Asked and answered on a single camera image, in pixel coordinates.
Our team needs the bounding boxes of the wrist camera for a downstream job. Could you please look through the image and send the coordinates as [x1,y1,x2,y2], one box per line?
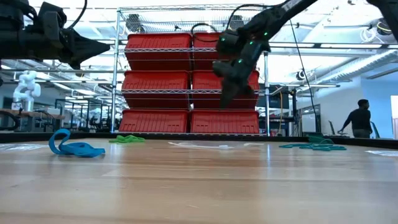
[36,1,68,35]
[216,29,241,57]

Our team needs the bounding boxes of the light green rubber band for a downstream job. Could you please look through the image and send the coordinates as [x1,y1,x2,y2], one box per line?
[108,136,135,144]
[121,134,146,144]

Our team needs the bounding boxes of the thin black hanging cable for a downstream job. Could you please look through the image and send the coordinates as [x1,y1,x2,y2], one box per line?
[289,18,321,134]

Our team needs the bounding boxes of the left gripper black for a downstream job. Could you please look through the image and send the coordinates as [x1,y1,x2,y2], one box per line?
[30,26,111,70]

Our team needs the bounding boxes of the wide blue rubber band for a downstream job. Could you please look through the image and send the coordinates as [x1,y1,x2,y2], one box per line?
[49,128,106,158]

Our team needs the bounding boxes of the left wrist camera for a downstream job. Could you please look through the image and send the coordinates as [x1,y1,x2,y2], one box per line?
[36,1,68,35]

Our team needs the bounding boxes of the wooden workbench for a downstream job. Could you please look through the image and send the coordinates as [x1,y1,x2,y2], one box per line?
[0,108,66,133]

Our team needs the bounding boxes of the red plastic storage bin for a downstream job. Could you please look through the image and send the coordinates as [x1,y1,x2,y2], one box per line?
[190,109,261,134]
[118,108,190,134]
[121,70,191,109]
[191,70,261,110]
[192,32,259,71]
[124,32,193,71]

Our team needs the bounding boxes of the person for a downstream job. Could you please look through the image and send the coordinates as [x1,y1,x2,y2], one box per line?
[338,98,373,139]

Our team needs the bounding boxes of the black camera cable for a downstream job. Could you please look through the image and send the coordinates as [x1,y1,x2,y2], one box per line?
[66,0,88,30]
[190,3,274,44]

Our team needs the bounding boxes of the round grey ceiling fixture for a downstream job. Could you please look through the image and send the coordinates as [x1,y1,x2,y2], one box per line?
[228,14,246,32]

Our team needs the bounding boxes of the black ceiling cord reel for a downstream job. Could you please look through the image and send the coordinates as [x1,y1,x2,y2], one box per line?
[374,17,398,37]

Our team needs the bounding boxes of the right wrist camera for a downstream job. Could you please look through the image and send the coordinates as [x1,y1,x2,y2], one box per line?
[216,29,241,57]

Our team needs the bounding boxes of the black left camera cable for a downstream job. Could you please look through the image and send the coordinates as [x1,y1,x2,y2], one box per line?
[66,0,88,30]

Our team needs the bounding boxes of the black right camera cable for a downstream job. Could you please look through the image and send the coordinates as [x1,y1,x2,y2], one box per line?
[190,3,274,44]

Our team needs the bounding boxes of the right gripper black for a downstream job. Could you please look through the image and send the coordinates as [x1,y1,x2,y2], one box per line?
[213,26,271,109]

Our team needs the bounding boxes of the black hose loop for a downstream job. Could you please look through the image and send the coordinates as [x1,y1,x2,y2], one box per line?
[0,110,21,132]

